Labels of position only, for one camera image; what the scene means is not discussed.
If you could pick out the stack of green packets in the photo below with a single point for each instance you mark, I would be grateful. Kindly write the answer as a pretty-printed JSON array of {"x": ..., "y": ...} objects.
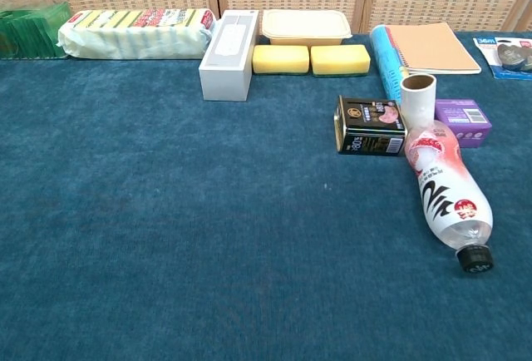
[{"x": 29, "y": 32}]

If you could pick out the blue blister pack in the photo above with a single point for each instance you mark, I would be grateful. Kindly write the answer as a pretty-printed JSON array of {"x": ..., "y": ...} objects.
[{"x": 511, "y": 55}]

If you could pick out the white power strip box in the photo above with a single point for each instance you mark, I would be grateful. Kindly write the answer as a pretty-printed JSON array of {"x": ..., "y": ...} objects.
[{"x": 228, "y": 57}]

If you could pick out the blue wrap roll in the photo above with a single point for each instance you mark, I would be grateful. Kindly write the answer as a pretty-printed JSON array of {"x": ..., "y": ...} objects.
[{"x": 384, "y": 57}]

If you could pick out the plastic bottle with pink label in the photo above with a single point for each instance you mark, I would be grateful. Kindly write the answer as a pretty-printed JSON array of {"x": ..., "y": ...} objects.
[{"x": 449, "y": 194}]

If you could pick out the blue table cloth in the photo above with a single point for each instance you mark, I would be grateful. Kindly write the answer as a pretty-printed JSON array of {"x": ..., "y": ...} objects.
[{"x": 166, "y": 211}]

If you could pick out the beige lidded food container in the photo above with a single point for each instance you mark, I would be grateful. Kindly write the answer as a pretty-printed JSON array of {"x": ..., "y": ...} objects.
[{"x": 305, "y": 26}]

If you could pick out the yellow sponge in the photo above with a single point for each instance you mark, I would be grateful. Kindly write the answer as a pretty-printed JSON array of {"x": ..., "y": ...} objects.
[
  {"x": 280, "y": 59},
  {"x": 341, "y": 59}
]

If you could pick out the brown spiral notebook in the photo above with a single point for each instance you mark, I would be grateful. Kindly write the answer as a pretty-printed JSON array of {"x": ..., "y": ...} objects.
[{"x": 436, "y": 49}]

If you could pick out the sponge multipack in plastic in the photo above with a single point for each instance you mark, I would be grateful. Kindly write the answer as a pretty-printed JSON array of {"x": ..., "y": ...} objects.
[{"x": 133, "y": 36}]

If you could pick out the small purple box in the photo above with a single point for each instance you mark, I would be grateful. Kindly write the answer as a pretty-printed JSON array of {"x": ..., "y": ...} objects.
[{"x": 469, "y": 128}]

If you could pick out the black luncheon meat tin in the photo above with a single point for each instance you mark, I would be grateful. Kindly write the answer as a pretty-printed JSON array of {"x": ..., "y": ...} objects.
[{"x": 370, "y": 128}]

